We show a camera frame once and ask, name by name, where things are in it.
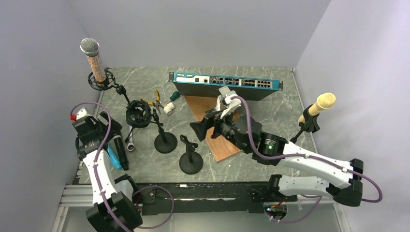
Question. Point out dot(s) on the tripod shock mount stand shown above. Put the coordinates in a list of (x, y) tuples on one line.
[(108, 83)]

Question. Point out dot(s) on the yellow handled pliers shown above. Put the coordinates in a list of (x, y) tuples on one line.
[(157, 104)]

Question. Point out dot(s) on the black handheld microphone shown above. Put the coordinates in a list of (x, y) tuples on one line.
[(121, 152)]

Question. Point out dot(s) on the white hinged bracket fixture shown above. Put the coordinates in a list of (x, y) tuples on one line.
[(220, 103)]

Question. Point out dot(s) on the blue foam microphone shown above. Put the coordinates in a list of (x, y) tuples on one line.
[(113, 158)]

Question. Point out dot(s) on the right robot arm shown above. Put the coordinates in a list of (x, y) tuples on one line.
[(335, 179)]

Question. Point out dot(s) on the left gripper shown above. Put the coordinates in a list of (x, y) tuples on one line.
[(115, 128)]

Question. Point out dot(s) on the clip desk mic stand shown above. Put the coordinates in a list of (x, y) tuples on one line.
[(190, 162)]

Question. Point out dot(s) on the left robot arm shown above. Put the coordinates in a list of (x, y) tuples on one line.
[(113, 208)]

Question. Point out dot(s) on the wooden board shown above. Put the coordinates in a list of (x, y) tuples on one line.
[(220, 147)]

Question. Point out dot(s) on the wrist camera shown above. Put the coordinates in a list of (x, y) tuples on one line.
[(80, 114), (231, 103)]

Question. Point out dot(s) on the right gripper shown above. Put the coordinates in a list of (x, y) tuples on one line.
[(201, 127)]

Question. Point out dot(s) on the silver mesh glitter microphone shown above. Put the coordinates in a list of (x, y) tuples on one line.
[(90, 48)]

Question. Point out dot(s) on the right clip mic stand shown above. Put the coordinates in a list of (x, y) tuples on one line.
[(310, 124)]

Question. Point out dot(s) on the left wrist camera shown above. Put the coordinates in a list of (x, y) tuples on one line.
[(80, 114)]

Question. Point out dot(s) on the shock mount desk stand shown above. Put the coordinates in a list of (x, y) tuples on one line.
[(139, 115)]

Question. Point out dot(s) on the yellow foam microphone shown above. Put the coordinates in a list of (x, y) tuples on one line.
[(323, 102)]

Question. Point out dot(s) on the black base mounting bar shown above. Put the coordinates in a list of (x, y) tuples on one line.
[(205, 197)]

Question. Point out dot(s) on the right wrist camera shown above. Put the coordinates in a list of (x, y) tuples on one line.
[(231, 103)]

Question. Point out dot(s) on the blue network switch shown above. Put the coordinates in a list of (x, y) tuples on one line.
[(206, 85)]

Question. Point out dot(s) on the silver combination wrench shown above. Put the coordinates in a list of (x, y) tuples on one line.
[(129, 140)]

